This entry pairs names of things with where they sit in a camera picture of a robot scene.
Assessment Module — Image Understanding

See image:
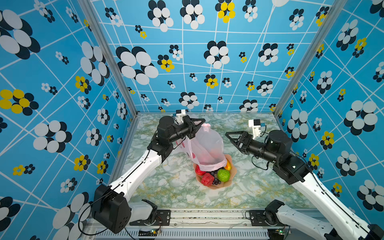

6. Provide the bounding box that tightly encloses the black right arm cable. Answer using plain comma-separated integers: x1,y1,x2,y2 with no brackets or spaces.
251,155,269,171

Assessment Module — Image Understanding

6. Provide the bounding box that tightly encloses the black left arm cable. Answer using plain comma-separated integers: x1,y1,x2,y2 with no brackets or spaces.
77,191,115,236

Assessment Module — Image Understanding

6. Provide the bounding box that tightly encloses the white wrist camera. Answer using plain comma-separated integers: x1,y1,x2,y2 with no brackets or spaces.
249,119,267,140
175,110,187,124

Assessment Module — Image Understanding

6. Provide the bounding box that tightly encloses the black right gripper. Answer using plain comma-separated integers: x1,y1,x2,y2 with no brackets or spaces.
227,132,280,168

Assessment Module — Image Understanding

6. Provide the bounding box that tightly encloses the right aluminium corner post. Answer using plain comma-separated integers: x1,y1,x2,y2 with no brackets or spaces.
274,0,347,118

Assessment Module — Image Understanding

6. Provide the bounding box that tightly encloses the aluminium corner post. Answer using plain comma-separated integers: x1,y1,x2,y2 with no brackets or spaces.
274,0,347,118
79,0,138,119

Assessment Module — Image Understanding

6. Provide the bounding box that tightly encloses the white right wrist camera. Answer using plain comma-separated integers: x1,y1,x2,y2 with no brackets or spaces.
249,119,267,140

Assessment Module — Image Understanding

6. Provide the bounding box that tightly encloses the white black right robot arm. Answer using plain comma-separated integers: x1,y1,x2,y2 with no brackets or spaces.
226,130,384,240

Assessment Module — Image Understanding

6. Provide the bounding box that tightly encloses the dark purple grape bunch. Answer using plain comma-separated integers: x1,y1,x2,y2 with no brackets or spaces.
210,170,222,186

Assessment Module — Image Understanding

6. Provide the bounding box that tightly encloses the beige wavy fruit bowl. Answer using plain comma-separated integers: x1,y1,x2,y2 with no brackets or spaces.
193,154,237,190

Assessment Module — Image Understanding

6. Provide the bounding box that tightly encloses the pink translucent plastic bag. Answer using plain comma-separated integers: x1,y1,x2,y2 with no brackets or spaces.
180,124,227,172

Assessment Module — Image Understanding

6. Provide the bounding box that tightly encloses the yellow red mango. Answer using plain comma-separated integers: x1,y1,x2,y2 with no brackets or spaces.
224,160,232,171

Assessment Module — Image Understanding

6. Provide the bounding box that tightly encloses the red bell pepper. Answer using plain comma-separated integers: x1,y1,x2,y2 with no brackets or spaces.
201,173,215,187

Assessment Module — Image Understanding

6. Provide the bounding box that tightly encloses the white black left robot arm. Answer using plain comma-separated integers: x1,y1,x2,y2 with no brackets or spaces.
91,116,205,234

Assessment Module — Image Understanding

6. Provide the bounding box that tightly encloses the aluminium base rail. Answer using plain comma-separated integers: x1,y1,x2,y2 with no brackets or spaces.
80,207,343,240

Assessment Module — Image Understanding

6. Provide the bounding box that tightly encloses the red wrinkled apple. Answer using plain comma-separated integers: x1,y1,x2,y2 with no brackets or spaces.
195,165,207,176

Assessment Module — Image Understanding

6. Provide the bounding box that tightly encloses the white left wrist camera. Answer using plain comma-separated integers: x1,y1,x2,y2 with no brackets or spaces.
175,110,187,124

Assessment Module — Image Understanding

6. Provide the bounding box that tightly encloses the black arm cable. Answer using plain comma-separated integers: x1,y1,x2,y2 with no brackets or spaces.
77,191,115,236
251,155,269,171

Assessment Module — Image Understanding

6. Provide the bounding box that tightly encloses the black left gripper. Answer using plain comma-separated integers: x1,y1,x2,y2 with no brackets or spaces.
167,116,204,145

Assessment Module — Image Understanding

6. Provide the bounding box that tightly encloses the left aluminium corner post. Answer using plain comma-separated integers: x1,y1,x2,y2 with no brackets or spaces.
79,0,138,119

